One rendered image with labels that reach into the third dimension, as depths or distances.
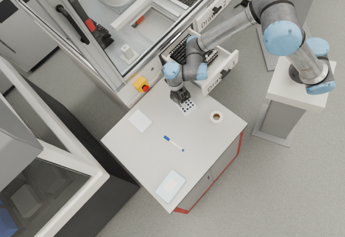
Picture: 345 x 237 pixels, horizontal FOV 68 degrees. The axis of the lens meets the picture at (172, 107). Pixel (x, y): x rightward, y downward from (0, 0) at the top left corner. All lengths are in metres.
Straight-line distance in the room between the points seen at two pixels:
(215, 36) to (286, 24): 0.32
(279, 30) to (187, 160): 0.80
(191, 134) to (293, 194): 1.04
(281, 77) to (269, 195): 0.98
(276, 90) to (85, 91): 1.90
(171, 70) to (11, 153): 0.66
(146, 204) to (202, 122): 1.00
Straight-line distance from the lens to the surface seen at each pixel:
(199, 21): 1.62
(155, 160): 1.42
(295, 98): 1.45
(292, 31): 0.92
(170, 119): 1.47
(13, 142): 0.87
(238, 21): 1.08
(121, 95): 1.45
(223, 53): 1.51
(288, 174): 2.19
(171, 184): 1.33
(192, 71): 1.12
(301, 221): 2.17
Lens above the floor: 2.10
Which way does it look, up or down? 64 degrees down
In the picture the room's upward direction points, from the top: 24 degrees counter-clockwise
